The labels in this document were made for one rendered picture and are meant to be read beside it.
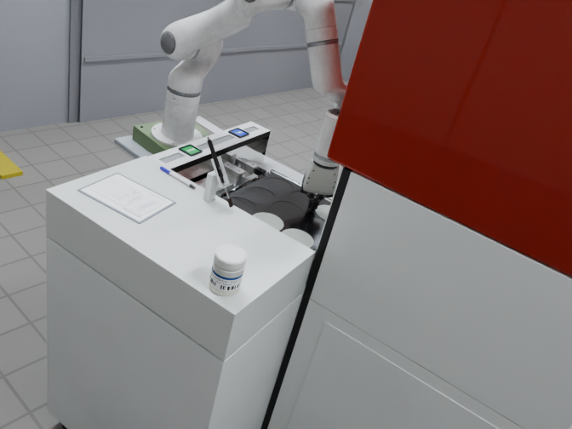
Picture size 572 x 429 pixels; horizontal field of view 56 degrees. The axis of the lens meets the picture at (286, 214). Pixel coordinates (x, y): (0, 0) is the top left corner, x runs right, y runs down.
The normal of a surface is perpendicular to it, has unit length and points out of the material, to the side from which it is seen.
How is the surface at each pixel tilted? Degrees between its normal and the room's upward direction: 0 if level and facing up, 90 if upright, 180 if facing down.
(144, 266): 90
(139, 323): 90
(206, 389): 90
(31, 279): 0
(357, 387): 90
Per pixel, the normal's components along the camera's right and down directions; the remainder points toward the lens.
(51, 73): 0.72, 0.49
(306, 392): -0.54, 0.33
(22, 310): 0.22, -0.83
